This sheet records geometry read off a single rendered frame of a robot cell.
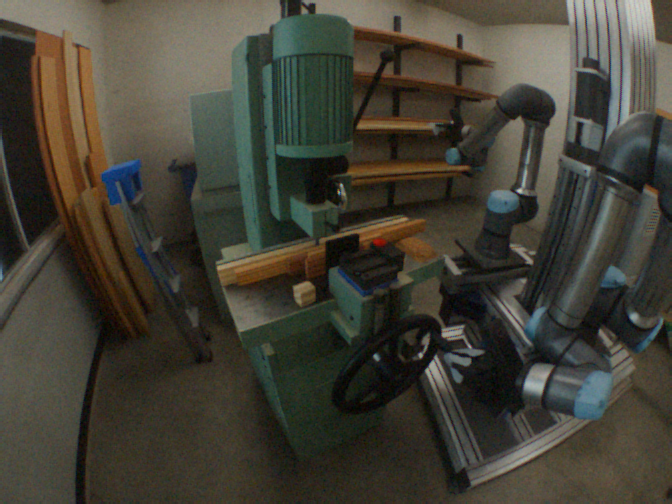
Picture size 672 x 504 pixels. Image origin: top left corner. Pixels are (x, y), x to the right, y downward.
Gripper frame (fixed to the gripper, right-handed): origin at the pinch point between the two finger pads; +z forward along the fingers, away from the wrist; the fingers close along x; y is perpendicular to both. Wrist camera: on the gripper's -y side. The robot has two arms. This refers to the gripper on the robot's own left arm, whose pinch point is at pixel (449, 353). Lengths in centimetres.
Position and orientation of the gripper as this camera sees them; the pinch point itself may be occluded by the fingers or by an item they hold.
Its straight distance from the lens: 63.8
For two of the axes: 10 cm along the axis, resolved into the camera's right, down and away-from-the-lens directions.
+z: -4.3, 0.6, 9.0
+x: 8.7, -2.6, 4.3
